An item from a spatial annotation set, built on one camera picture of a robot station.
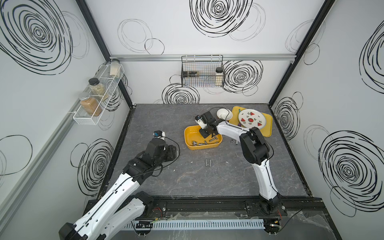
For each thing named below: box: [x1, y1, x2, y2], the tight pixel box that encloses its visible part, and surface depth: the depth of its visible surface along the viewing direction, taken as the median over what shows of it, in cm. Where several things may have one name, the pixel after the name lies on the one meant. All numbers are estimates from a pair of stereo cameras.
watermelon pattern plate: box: [238, 109, 266, 129], surface depth 114 cm
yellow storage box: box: [184, 125, 223, 151], surface depth 99 cm
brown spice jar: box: [79, 93, 103, 117], surface depth 66 cm
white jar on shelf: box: [109, 58, 121, 78], surface depth 88 cm
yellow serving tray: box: [228, 106, 273, 137], surface depth 111 cm
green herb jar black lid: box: [88, 77, 109, 101], surface depth 72 cm
